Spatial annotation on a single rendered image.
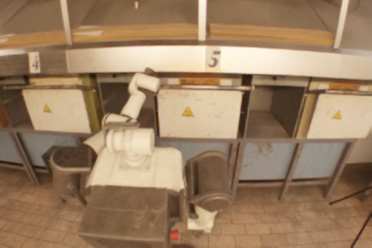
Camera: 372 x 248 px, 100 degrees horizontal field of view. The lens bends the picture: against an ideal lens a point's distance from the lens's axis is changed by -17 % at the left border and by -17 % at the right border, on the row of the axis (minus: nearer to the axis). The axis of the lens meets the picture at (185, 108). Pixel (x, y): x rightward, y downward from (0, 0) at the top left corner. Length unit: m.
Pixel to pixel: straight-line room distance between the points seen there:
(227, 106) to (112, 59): 0.85
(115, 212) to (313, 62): 1.25
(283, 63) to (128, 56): 0.93
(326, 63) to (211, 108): 0.81
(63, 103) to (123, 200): 1.36
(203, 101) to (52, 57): 1.08
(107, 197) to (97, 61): 0.92
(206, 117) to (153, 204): 1.03
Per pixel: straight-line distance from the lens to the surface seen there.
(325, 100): 1.70
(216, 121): 1.44
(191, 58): 1.11
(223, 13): 1.42
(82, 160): 0.61
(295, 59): 1.26
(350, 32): 1.70
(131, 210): 0.48
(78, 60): 1.33
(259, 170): 2.08
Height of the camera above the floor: 1.74
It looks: 24 degrees down
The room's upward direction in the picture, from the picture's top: straight up
